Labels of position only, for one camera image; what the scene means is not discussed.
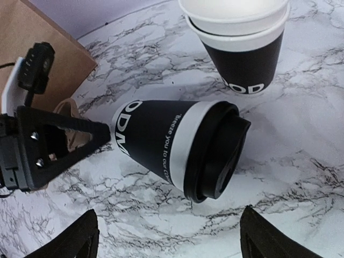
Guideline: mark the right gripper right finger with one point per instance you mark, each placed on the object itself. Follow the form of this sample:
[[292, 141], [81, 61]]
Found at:
[[260, 238]]

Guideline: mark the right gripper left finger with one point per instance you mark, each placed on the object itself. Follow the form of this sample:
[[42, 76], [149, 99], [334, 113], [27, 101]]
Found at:
[[80, 239]]

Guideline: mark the stack of paper cups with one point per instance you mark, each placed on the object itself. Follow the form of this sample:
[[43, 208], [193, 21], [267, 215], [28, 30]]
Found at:
[[242, 38]]

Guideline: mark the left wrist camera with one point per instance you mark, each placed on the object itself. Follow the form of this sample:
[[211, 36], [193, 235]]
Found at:
[[29, 77]]

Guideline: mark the brown paper bag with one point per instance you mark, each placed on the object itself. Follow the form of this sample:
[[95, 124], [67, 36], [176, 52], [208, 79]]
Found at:
[[23, 25]]

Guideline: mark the black plastic cup lid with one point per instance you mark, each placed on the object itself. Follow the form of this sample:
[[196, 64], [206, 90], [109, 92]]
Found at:
[[215, 152]]

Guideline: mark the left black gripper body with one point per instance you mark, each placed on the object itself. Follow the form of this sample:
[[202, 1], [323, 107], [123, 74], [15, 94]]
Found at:
[[15, 168]]

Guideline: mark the black paper coffee cup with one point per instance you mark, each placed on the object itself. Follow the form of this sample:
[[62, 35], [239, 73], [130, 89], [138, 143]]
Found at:
[[158, 134]]

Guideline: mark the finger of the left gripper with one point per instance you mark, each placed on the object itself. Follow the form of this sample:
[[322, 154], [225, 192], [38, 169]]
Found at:
[[49, 155]]

